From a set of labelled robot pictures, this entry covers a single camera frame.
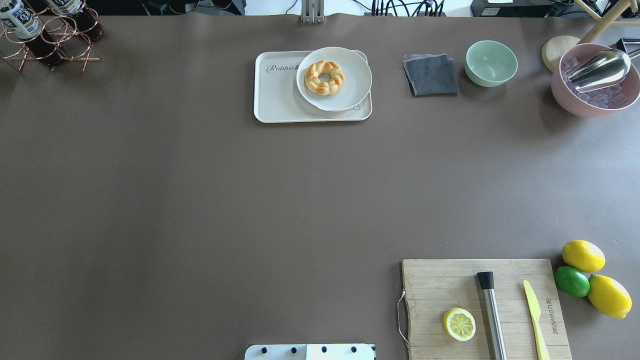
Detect dark tea bottle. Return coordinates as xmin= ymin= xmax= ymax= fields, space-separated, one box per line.
xmin=0 ymin=0 xmax=63 ymax=67
xmin=46 ymin=0 xmax=105 ymax=43

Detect cream serving tray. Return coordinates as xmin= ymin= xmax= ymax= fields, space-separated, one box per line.
xmin=253 ymin=50 xmax=373 ymax=124

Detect white round plate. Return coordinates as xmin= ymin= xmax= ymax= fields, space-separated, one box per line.
xmin=295 ymin=47 xmax=372 ymax=112

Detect grey folded cloth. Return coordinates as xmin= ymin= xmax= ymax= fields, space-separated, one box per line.
xmin=402 ymin=54 xmax=460 ymax=97

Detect bamboo cutting board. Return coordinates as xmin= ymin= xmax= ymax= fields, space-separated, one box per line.
xmin=401 ymin=259 xmax=572 ymax=360

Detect lemon half slice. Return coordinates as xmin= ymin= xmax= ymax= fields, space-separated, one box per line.
xmin=442 ymin=307 xmax=476 ymax=342

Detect green ceramic bowl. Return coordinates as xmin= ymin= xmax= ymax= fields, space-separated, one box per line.
xmin=464 ymin=39 xmax=518 ymax=88

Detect black box with label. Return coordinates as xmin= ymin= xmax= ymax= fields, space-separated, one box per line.
xmin=470 ymin=0 xmax=554 ymax=18

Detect steel muddler black tip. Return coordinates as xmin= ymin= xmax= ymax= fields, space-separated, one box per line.
xmin=477 ymin=271 xmax=508 ymax=360

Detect yellow plastic knife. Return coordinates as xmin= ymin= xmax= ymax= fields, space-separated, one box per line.
xmin=522 ymin=280 xmax=551 ymax=360

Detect round wooden coaster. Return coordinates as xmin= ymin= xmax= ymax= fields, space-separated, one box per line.
xmin=541 ymin=35 xmax=580 ymax=72

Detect green lime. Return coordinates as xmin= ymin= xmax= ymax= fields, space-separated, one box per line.
xmin=554 ymin=265 xmax=591 ymax=297

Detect upper yellow lemon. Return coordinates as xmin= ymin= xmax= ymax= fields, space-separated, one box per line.
xmin=561 ymin=239 xmax=606 ymax=273

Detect yellow lemon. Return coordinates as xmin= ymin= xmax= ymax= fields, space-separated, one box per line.
xmin=561 ymin=239 xmax=606 ymax=273
xmin=587 ymin=275 xmax=633 ymax=319

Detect pink ice bucket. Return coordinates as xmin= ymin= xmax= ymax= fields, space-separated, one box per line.
xmin=551 ymin=43 xmax=639 ymax=117

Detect metal ice scoop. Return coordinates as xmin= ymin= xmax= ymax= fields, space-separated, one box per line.
xmin=567 ymin=48 xmax=632 ymax=93

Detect lower yellow lemon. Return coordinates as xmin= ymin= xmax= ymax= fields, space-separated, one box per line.
xmin=587 ymin=275 xmax=633 ymax=319

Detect wooden stand legs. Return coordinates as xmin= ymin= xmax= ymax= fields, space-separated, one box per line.
xmin=574 ymin=0 xmax=640 ymax=44

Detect braided ring donut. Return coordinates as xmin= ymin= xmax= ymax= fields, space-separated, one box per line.
xmin=304 ymin=60 xmax=345 ymax=96

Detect aluminium frame post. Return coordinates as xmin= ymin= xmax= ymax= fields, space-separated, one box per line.
xmin=300 ymin=0 xmax=325 ymax=24

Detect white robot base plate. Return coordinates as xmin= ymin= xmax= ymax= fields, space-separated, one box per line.
xmin=244 ymin=342 xmax=377 ymax=360

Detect copper wire bottle rack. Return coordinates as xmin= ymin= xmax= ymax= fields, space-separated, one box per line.
xmin=1 ymin=0 xmax=101 ymax=72

